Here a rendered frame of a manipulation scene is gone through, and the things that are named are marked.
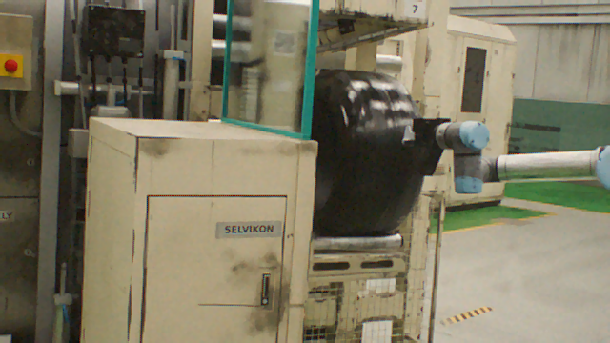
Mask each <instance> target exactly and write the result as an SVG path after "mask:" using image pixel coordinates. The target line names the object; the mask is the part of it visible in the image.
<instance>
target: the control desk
mask: <svg viewBox="0 0 610 343"><path fill-rule="evenodd" d="M316 158H317V142H315V141H314V140H301V139H297V138H292V137H288V136H283V135H278V134H274V133H269V132H265V131H261V130H257V129H251V128H247V127H243V126H237V125H234V124H229V123H224V122H221V123H219V124H218V123H206V122H182V121H159V120H135V118H111V117H89V144H88V171H87V199H86V227H85V254H84V282H83V309H81V337H80V343H303V338H304V324H305V310H306V307H305V306H304V304H305V302H306V301H307V287H308V272H309V258H310V244H312V228H313V214H314V200H315V172H316Z"/></svg>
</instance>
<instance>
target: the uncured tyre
mask: <svg viewBox="0 0 610 343"><path fill-rule="evenodd" d="M413 119H422V117H421V114H420V111H419V109H418V106H417V103H416V101H415V99H414V98H413V96H412V95H411V93H410V92H409V91H407V89H406V87H405V86H404V85H403V84H402V83H401V82H400V81H399V80H397V79H396V78H394V77H392V76H389V74H387V73H384V72H379V71H355V70H342V69H332V70H328V71H322V72H320V73H318V74H317V76H315V90H314V104H313V119H312V134H310V140H314V141H315V142H317V158H316V172H315V200H314V214H313V228H312V231H314V232H315V234H316V235H318V236H334V235H376V234H389V233H391V232H392V231H394V230H396V229H397V228H398V227H400V226H401V224H402V223H403V222H404V221H405V219H406V217H407V216H408V214H409V213H411V211H412V210H413V209H414V207H415V205H416V202H417V200H418V198H419V195H420V192H421V188H422V185H424V180H425V176H420V174H419V172H418V171H417V168H418V165H419V163H420V160H421V157H422V155H424V153H425V151H426V149H427V148H417V146H408V145H403V144H402V140H403V139H404V134H405V128H406V126H409V127H411V131H412V133H415V132H414V131H413ZM363 210H381V211H363ZM406 214H407V215H406ZM402 215H406V216H405V219H404V220H403V222H402V223H398V224H395V223H396V222H397V221H398V219H399V217H400V216H402Z"/></svg>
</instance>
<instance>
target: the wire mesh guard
mask: <svg viewBox="0 0 610 343"><path fill-rule="evenodd" d="M420 194H428V195H429V194H433V195H435V194H442V201H440V204H439V215H438V226H437V237H436V243H437V247H436V248H435V254H433V255H434V256H435V260H434V262H431V263H434V268H433V269H429V270H434V271H433V276H428V268H427V276H426V277H433V283H427V279H426V283H424V284H426V287H427V284H432V290H431V291H423V292H425V297H419V292H418V299H420V298H431V306H430V311H429V312H430V317H429V318H426V319H429V325H422V333H424V332H423V326H429V329H428V332H427V333H428V340H427V343H434V333H433V332H434V331H435V320H436V308H437V286H438V276H439V264H440V253H441V241H442V230H443V219H444V208H445V196H446V191H421V192H420ZM405 221H406V227H399V234H400V228H418V229H419V228H425V230H426V222H425V227H420V226H419V221H421V220H407V219H406V220H405ZM407 221H413V227H407ZM414 221H418V227H414ZM402 235H405V239H406V235H411V236H412V240H413V235H417V241H404V251H405V250H411V252H412V250H423V253H424V250H426V249H424V245H423V249H418V248H416V249H412V244H411V249H405V242H427V241H425V235H426V234H413V232H412V234H406V231H405V234H402ZM419 235H424V241H418V236H419ZM406 256H410V263H407V264H410V265H411V264H421V265H423V264H424V263H423V256H425V255H406ZM411 256H415V257H416V263H411ZM417 256H421V263H417ZM407 271H408V272H409V276H410V271H415V277H407V278H420V277H421V271H423V270H422V269H421V268H420V270H416V268H415V269H414V270H410V268H408V270H407ZM416 271H420V277H416ZM372 280H375V281H377V280H383V281H384V279H372ZM334 282H335V292H336V289H341V290H349V294H350V284H349V288H337V287H336V282H343V287H344V282H345V281H334ZM406 285H407V289H409V285H414V288H415V285H419V288H420V280H419V284H415V280H414V284H409V280H407V284H406ZM372 287H382V293H373V294H374V295H375V303H376V301H381V306H382V301H386V300H382V296H381V300H376V294H385V293H383V287H384V286H383V284H382V286H377V285H375V286H372ZM318 290H319V291H321V300H322V291H329V296H323V297H334V298H335V304H329V300H328V311H329V305H340V304H336V296H330V291H331V290H332V289H330V286H329V289H318ZM426 292H432V294H431V297H426ZM393 294H394V298H396V290H394V292H393ZM388 296H389V287H388ZM400 299H401V291H400ZM400 299H389V300H400ZM359 302H361V307H362V302H367V303H368V309H360V319H361V310H368V311H369V310H371V309H369V303H371V301H362V296H361V301H359ZM375 309H379V314H376V315H377V316H379V318H381V316H385V314H381V309H386V308H375V306H374V314H375ZM362 317H367V323H363V324H373V327H374V319H373V323H368V317H372V316H371V315H368V314H367V315H362ZM349 318H353V319H354V324H350V325H354V326H355V325H359V332H354V331H352V332H351V333H353V340H354V339H358V343H359V339H361V338H359V336H358V338H354V333H360V323H359V324H355V318H358V317H349ZM336 319H340V325H337V326H340V327H341V326H346V334H347V324H346V325H341V319H345V318H341V317H340V318H336ZM308 321H319V327H314V322H313V332H314V328H322V327H320V318H319V320H308ZM304 329H305V335H304V336H311V337H312V342H307V343H316V342H313V335H306V329H310V328H306V324H305V328H304ZM364 332H365V336H367V332H372V337H363V338H372V340H373V331H367V327H365V331H364ZM340 334H341V332H340V331H339V340H340ZM339 340H333V337H332V340H330V341H332V343H333V341H339Z"/></svg>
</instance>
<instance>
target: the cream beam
mask: <svg viewBox="0 0 610 343"><path fill-rule="evenodd" d="M404 3H405V0H320V2H319V16H318V20H324V21H334V22H337V18H348V19H356V21H357V22H361V23H371V24H379V25H389V26H399V27H415V26H428V21H429V9H430V0H426V10H425V18H418V17H410V16H403V15H404Z"/></svg>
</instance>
